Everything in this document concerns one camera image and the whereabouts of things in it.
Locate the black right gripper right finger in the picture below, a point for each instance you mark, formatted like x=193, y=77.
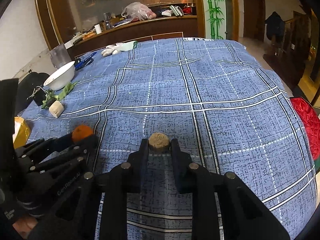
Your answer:
x=223, y=205

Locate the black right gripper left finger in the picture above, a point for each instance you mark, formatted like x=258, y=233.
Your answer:
x=96, y=207

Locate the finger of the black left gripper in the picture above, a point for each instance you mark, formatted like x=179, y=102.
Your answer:
x=37, y=151

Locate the orange mandarin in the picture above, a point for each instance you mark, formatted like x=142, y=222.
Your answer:
x=81, y=132

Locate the small beige foam chunk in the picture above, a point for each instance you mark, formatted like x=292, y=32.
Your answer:
x=158, y=142

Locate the yellow cardboard box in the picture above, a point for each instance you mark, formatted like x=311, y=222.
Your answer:
x=22, y=132

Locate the beige foam cube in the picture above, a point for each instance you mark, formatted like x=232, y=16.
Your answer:
x=56, y=109

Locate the black binder clip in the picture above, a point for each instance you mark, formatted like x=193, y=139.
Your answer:
x=38, y=95

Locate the green artificial leaves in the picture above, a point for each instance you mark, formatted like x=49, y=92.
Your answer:
x=51, y=97

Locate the white bowl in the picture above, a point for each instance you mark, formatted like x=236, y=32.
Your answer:
x=61, y=77

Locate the blue scissors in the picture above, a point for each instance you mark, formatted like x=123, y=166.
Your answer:
x=81, y=63

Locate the clear plastic jug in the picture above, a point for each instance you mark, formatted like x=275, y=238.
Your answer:
x=59, y=56

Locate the blue plaid tablecloth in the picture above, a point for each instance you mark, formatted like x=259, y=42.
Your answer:
x=224, y=109

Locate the red quilted cushion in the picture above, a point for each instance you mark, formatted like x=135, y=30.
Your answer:
x=310, y=121

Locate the white work gloves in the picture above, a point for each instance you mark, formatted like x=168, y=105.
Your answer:
x=118, y=47

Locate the white paper cup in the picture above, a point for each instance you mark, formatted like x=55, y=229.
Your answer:
x=98, y=29

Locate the pink plastic bag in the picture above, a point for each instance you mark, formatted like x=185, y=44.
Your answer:
x=137, y=10

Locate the wooden counter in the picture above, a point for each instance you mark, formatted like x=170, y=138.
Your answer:
x=158, y=28

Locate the dark jacket on chair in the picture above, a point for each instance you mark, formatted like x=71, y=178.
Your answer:
x=275, y=27

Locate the bamboo painted pillar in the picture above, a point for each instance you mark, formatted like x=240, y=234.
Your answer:
x=216, y=18

